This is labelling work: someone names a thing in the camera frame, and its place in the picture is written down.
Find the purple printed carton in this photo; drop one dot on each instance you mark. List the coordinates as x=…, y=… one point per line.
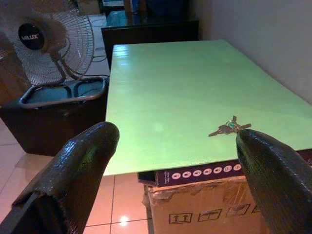
x=195, y=174

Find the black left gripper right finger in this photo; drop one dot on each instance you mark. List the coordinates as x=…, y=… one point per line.
x=275, y=180

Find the cardboard box with arrow print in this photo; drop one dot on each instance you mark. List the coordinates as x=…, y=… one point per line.
x=195, y=202

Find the dark glass-top cabinet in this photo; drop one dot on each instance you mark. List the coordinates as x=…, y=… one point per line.
x=146, y=34

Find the silver key bunch green tag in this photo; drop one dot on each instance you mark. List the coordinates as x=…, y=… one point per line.
x=219, y=131

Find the Milux standing fan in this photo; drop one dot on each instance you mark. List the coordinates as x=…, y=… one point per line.
x=29, y=36

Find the black bin with grey frame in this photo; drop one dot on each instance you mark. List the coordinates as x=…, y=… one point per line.
x=48, y=126

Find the green table board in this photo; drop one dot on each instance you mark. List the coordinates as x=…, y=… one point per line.
x=182, y=97

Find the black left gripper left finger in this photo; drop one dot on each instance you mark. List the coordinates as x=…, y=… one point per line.
x=73, y=170

